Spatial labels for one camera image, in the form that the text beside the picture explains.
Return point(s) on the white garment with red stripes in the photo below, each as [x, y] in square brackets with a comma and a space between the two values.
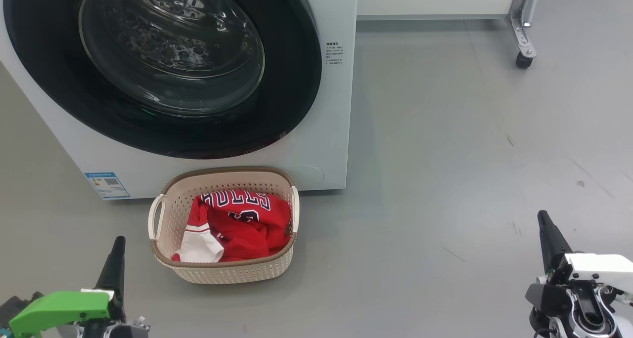
[203, 244]

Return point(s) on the white front-load washing machine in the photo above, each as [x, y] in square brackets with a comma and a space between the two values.
[326, 130]

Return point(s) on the metal leg with caster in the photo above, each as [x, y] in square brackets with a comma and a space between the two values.
[519, 26]

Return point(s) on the dark round glass washer door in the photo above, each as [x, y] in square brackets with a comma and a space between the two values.
[287, 105]

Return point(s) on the blue energy label sticker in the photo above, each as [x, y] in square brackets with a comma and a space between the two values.
[106, 185]

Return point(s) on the cream perforated laundry basket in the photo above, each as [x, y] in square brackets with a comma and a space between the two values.
[222, 274]

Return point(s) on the black printed text label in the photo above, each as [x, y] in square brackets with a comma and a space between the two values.
[334, 54]

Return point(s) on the red Bulls jersey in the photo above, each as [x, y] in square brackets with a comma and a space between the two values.
[247, 234]

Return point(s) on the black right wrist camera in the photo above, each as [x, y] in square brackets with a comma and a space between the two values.
[544, 298]

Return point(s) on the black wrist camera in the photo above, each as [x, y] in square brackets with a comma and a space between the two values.
[544, 298]
[12, 306]

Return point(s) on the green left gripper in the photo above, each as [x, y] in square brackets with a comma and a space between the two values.
[64, 311]

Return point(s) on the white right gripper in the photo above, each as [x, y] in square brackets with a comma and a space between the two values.
[598, 269]

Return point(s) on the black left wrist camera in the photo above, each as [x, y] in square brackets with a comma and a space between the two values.
[12, 306]

